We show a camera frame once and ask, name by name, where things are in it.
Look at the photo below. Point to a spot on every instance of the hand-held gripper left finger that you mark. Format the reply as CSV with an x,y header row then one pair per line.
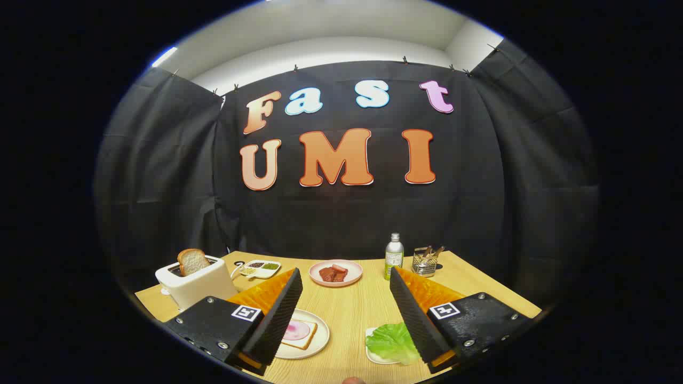
x,y
277,314

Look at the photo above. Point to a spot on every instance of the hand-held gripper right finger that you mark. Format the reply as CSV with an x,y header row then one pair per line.
x,y
413,314

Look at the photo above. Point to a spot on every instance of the green lettuce leaf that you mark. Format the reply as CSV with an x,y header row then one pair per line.
x,y
392,344

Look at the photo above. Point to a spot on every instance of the toasted bread slice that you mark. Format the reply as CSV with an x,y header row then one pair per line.
x,y
192,261

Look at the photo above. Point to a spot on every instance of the pink ham slice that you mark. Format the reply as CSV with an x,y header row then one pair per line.
x,y
296,330

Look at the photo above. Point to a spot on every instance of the white bread slice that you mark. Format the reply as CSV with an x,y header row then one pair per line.
x,y
309,338

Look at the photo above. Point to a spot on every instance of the white three-compartment condiment tray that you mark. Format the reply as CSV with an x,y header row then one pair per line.
x,y
261,269

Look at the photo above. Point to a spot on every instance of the cream round plate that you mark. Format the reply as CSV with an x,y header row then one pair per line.
x,y
320,341

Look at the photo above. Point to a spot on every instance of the white square plate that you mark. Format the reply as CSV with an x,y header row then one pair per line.
x,y
373,356

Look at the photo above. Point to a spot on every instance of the green label metal bottle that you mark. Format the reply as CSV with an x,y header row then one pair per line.
x,y
394,258

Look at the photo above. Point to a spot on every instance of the brown meat chunks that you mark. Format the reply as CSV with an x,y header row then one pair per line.
x,y
327,275

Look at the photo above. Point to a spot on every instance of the pink round plate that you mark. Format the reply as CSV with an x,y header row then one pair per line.
x,y
355,277

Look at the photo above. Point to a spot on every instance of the red sausage piece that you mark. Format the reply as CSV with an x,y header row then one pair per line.
x,y
340,269

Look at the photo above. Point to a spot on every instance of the white toaster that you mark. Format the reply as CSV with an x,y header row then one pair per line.
x,y
203,288

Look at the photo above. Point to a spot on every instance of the black backdrop cloth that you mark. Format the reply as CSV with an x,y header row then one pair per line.
x,y
347,213

